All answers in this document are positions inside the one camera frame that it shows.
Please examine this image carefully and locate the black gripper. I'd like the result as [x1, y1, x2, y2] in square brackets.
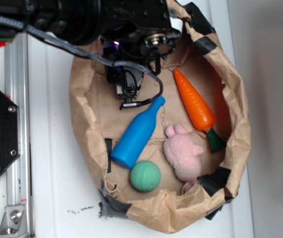
[99, 0, 183, 105]

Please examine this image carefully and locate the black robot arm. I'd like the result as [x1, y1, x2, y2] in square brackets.
[0, 0, 182, 108]

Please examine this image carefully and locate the orange toy carrot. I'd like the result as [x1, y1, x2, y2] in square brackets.
[172, 68, 226, 152]

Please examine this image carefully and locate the pink plush pig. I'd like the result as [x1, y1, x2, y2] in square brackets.
[163, 123, 205, 185]

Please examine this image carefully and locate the blue plastic bottle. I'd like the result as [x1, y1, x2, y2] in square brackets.
[111, 96, 165, 169]

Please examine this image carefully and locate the brown paper bag with tape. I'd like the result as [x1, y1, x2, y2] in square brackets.
[70, 0, 251, 233]

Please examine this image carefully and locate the green dimpled ball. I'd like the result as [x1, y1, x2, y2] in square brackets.
[130, 161, 161, 192]

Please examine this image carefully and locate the aluminium extrusion rail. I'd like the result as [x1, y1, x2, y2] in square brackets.
[4, 34, 35, 238]

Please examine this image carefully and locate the grey braided cable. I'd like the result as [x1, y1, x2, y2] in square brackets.
[0, 13, 164, 110]

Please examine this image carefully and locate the metal corner bracket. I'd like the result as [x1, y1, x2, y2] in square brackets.
[0, 205, 30, 238]

